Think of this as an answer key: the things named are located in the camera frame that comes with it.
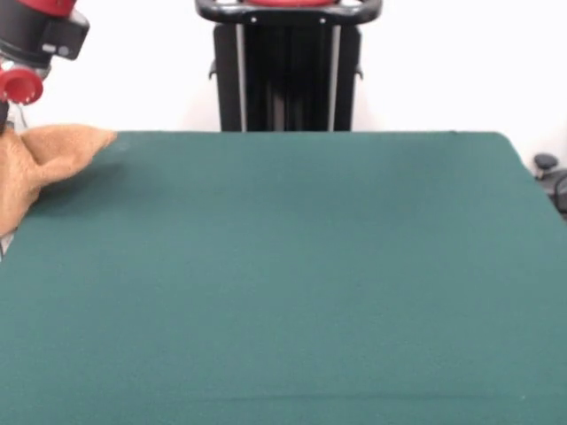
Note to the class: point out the dark green table cloth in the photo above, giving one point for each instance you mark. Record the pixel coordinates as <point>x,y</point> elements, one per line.
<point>354,288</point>

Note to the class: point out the orange terry towel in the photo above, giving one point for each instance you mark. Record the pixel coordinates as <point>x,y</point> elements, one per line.
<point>40,159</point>

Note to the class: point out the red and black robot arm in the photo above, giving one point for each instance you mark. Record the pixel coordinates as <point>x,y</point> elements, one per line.
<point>40,26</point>

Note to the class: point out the red robot base disc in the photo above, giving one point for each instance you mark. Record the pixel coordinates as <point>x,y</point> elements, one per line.
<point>288,2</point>

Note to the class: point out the black office chair base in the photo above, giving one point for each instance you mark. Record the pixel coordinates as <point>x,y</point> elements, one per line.
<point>546,161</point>

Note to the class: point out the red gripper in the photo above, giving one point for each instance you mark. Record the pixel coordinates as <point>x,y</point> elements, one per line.
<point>20,86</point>

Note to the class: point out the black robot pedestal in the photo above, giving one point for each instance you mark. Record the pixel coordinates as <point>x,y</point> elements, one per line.
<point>288,66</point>

